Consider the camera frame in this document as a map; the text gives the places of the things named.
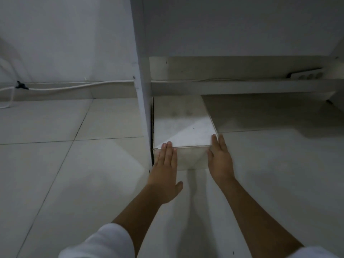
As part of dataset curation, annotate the person's right hand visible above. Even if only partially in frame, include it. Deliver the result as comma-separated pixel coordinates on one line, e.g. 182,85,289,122
207,134,236,186

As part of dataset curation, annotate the person's left hand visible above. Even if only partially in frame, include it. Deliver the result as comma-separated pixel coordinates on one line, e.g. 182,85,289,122
147,141,184,205

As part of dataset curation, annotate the white rectangular box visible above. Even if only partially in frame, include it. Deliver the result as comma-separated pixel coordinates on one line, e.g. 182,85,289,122
152,95,219,171

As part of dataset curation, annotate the person's right forearm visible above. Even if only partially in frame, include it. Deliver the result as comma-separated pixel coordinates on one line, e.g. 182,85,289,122
217,177,305,258

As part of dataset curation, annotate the person's left forearm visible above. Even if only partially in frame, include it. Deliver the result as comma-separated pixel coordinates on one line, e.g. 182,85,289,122
111,184,169,256

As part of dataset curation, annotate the white left sleeve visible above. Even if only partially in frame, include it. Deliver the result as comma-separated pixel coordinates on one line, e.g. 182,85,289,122
58,223,135,258

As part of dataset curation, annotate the white sleeve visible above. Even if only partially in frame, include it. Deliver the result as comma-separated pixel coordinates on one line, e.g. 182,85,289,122
58,223,135,258
287,246,340,258

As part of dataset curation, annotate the white desk leg panel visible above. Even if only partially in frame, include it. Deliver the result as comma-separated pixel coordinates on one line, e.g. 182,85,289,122
130,0,154,170

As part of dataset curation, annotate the white power strip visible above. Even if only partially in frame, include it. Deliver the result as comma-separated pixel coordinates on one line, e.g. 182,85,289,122
286,68,323,80

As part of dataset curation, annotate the white right sleeve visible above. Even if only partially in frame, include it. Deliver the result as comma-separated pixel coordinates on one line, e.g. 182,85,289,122
287,246,340,258

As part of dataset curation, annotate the white cable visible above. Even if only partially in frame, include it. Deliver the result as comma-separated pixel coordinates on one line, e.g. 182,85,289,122
0,79,288,109

